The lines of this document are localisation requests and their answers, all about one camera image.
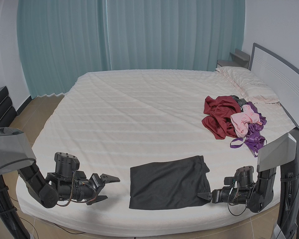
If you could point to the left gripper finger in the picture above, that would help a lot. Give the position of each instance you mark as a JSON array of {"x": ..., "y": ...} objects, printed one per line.
[
  {"x": 109, "y": 178},
  {"x": 98, "y": 200}
]

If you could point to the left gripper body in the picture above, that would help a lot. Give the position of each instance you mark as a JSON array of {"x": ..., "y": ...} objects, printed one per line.
[{"x": 94, "y": 186}]

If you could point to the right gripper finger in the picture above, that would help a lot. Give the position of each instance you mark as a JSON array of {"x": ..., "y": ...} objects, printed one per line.
[{"x": 205, "y": 196}]

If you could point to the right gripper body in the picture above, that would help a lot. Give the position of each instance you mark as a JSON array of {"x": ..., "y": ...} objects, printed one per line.
[{"x": 220, "y": 195}]

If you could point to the black T-shirt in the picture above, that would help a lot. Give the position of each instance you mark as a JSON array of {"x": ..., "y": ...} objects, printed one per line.
[{"x": 168, "y": 184}]

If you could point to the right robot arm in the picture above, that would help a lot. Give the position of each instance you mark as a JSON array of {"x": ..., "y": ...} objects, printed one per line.
[{"x": 275, "y": 168}]

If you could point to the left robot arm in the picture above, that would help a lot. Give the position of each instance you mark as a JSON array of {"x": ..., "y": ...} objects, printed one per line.
[{"x": 42, "y": 184}]

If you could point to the bed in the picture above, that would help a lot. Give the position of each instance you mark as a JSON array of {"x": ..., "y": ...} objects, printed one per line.
[{"x": 128, "y": 105}]

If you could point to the purple garment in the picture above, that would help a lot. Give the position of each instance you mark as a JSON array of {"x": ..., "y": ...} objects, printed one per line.
[{"x": 254, "y": 140}]

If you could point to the pink garment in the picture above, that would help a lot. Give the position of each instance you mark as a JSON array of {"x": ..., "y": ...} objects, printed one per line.
[{"x": 243, "y": 123}]

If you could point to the dark red garment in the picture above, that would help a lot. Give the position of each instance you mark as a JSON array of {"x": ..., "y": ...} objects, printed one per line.
[{"x": 219, "y": 116}]

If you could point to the grey garment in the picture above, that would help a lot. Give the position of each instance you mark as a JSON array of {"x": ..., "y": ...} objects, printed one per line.
[{"x": 239, "y": 100}]

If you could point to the cream pillow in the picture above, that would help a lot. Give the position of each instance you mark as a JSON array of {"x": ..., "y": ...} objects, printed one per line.
[{"x": 250, "y": 85}]

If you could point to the black chest of drawers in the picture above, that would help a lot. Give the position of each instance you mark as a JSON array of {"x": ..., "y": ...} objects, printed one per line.
[{"x": 7, "y": 107}]

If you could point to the grey bedside table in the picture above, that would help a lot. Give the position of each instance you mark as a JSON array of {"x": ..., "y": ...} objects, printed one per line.
[{"x": 227, "y": 62}]

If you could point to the blue-green curtain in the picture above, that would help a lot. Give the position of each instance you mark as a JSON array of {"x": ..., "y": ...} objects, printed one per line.
[
  {"x": 172, "y": 32},
  {"x": 63, "y": 46}
]

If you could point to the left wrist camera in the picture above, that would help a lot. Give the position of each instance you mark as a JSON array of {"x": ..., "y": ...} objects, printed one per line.
[{"x": 79, "y": 175}]

